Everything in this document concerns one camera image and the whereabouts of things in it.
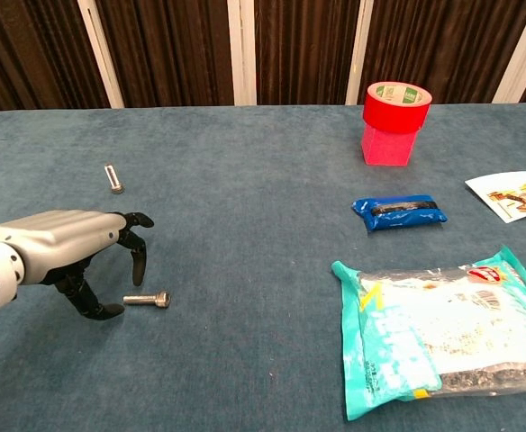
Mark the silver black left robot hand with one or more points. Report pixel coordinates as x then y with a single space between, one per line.
65 243

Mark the silver bolt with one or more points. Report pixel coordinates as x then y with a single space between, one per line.
114 182
161 299

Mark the teal felt table cover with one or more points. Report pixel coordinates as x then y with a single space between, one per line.
245 225

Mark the teal snack bag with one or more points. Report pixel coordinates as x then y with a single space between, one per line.
380 337

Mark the blue cookie packet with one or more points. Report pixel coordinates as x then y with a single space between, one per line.
398 220

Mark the pink hexagonal block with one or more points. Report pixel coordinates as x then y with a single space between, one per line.
387 150

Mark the red tape roll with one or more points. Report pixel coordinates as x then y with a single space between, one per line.
393 114

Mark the white picture card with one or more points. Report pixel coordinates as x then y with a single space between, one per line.
515 198

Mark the white partition post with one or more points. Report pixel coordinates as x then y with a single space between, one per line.
242 54
360 54
102 58
524 54

